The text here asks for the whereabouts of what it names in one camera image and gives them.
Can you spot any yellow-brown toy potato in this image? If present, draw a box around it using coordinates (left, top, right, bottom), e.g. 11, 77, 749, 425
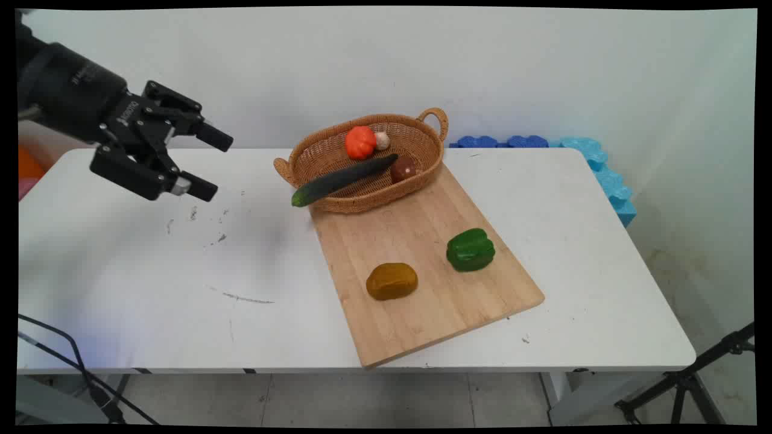
366, 262, 419, 301

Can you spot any long black cable with connector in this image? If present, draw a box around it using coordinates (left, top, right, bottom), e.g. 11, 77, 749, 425
17, 313, 128, 426

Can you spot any wooden cutting board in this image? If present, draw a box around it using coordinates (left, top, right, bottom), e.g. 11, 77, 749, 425
309, 162, 546, 369

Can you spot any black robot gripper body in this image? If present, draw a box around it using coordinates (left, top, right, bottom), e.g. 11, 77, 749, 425
17, 25, 147, 145

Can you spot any orange object behind table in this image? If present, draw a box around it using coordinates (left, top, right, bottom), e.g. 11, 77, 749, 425
18, 146, 46, 180

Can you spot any thin black cable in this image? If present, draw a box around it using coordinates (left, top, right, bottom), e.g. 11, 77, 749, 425
17, 330, 160, 426

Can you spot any black tripod stand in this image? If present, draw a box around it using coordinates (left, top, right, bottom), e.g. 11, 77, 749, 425
614, 322, 756, 426

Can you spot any white table leg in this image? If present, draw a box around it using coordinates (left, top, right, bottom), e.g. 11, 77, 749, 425
540, 371, 604, 426

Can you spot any dark green toy cucumber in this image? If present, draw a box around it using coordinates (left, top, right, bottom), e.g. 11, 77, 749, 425
291, 153, 399, 208

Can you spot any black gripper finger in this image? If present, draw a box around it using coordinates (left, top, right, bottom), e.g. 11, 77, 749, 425
143, 80, 234, 153
89, 130, 219, 203

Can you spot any green toy bell pepper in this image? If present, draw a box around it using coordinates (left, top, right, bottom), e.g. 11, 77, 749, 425
446, 228, 496, 272

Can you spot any woven wicker basket with handles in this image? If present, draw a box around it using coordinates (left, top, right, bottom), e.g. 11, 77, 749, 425
273, 107, 449, 214

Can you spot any light blue foam mat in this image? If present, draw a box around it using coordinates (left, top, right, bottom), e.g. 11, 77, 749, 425
549, 137, 638, 228

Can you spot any grey table leg frame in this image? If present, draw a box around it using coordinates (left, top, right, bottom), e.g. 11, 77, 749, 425
16, 374, 132, 426

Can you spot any brown toy chestnut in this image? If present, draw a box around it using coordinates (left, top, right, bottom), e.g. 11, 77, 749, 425
390, 157, 418, 184

